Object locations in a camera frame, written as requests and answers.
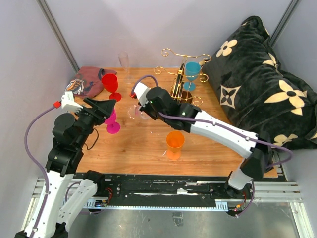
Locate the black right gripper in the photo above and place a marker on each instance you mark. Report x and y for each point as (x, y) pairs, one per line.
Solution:
(145, 109)

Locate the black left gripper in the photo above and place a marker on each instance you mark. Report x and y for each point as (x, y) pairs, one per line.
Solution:
(103, 108)

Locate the clear round wine glass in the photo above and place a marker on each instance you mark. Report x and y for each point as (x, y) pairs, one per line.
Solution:
(135, 113)

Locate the pink wine glass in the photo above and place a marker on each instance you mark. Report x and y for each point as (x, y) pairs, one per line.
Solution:
(112, 126)

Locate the red wine glass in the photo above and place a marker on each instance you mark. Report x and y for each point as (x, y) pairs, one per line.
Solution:
(110, 83)

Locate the maroon printed t-shirt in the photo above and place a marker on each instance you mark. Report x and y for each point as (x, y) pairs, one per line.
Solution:
(87, 83)

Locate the orange wine glass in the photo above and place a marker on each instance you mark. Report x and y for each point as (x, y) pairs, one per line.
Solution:
(175, 141)

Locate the gold wire glass rack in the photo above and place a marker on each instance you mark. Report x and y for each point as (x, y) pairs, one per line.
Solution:
(177, 91)

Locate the clear champagne flute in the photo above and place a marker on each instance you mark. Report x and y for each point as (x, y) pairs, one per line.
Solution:
(124, 62)

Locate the blue wine glass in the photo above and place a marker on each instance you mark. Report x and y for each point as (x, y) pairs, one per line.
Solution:
(192, 71)

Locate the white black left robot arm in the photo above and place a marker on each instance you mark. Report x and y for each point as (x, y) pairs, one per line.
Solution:
(54, 214)

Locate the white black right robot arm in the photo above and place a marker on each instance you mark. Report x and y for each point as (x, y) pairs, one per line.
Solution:
(252, 147)

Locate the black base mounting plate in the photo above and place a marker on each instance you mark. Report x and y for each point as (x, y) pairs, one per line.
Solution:
(166, 192)

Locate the black floral blanket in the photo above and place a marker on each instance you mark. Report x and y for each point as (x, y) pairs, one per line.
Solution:
(256, 94)

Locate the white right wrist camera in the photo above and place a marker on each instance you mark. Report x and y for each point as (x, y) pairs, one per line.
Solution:
(140, 92)

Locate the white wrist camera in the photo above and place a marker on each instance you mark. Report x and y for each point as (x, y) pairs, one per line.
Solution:
(140, 92)
(68, 103)

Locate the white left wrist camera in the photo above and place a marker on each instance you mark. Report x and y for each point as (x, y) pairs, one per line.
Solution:
(68, 103)

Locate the aluminium frame rail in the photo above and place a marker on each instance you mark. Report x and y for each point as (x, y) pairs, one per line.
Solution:
(58, 33)

